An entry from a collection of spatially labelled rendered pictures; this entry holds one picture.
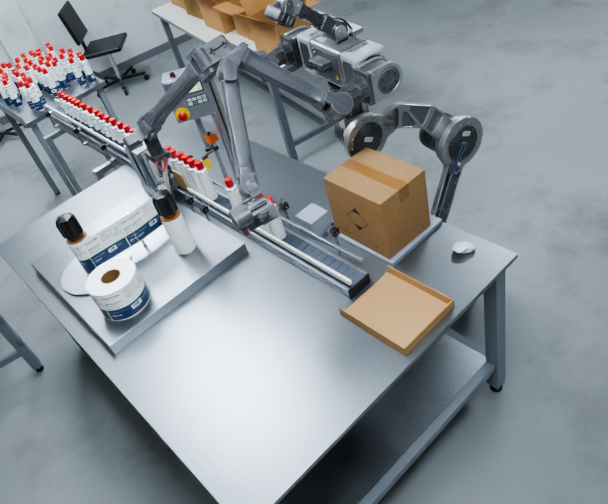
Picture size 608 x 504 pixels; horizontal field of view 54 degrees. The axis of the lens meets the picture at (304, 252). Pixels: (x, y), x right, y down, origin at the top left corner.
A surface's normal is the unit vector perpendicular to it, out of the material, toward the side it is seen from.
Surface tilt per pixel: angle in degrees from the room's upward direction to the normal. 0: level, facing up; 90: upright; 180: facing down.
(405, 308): 0
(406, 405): 0
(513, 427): 0
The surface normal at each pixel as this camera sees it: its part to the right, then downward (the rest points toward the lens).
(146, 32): 0.52, 0.48
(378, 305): -0.22, -0.72
